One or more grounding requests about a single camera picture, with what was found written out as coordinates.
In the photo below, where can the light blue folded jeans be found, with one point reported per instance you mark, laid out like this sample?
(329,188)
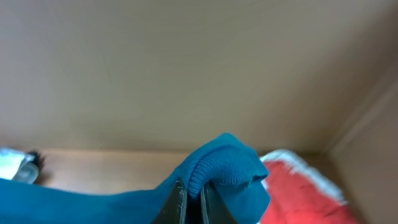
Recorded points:
(19,166)

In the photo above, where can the blue t-shirt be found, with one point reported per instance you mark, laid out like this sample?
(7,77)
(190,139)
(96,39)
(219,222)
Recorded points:
(234,168)

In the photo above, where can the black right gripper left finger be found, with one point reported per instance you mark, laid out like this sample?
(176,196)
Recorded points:
(174,208)

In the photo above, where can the red garment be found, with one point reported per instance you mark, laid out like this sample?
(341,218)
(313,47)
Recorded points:
(296,199)

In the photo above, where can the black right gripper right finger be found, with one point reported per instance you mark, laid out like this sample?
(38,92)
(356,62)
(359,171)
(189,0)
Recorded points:
(213,208)

